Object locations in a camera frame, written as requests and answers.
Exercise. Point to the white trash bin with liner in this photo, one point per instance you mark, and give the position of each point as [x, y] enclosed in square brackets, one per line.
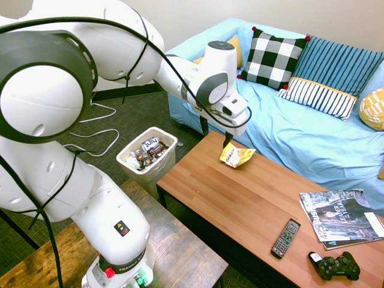
[163, 168]

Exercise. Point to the blue striped pillow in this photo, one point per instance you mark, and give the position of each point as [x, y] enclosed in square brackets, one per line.
[336, 66]

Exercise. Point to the white navy striped pillow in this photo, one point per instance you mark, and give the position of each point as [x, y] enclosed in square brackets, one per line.
[321, 97]

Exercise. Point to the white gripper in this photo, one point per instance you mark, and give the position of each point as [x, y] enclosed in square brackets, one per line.
[237, 126]

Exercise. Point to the yellow chip bag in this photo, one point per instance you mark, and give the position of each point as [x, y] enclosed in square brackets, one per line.
[238, 156]

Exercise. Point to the black white checkered pillow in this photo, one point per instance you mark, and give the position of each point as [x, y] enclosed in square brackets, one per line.
[274, 58]

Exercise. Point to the light blue sofa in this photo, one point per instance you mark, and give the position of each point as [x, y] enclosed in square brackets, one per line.
[300, 144]

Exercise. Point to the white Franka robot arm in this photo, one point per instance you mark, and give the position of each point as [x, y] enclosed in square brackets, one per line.
[45, 99]

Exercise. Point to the dark cover business magazine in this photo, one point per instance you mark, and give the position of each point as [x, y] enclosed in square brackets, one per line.
[339, 214]

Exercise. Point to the reddish wooden coffee table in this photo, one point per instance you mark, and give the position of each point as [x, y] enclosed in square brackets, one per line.
[240, 198]

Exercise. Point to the black tv remote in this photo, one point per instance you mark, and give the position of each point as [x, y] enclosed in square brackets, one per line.
[286, 238]

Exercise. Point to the yellow white patterned pillow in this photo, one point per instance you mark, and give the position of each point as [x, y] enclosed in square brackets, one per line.
[373, 109]

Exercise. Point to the purple white snack wrapper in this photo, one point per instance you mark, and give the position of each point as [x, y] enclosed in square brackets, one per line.
[150, 144]

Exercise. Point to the plain yellow pillow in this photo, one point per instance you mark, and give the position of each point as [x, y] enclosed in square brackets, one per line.
[237, 51]

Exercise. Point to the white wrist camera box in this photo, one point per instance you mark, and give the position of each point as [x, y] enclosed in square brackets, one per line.
[235, 103]

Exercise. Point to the orange object at sofa edge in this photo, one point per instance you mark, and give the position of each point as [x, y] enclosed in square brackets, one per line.
[381, 172]

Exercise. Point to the crumpled white paper trash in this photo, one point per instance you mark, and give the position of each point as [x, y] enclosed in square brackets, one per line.
[132, 163]

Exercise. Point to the small black labelled device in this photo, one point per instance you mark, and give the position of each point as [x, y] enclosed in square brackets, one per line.
[314, 258]

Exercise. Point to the brown snack wrapper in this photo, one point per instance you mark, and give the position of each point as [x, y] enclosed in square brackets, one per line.
[159, 150]

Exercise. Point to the dark rustic wooden table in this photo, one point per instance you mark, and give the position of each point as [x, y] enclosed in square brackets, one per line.
[183, 255]

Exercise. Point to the magazine with white edge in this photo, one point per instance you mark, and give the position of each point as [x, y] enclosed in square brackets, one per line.
[372, 243]

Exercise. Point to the black game controller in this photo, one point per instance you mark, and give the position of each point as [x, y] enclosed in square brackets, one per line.
[340, 267]

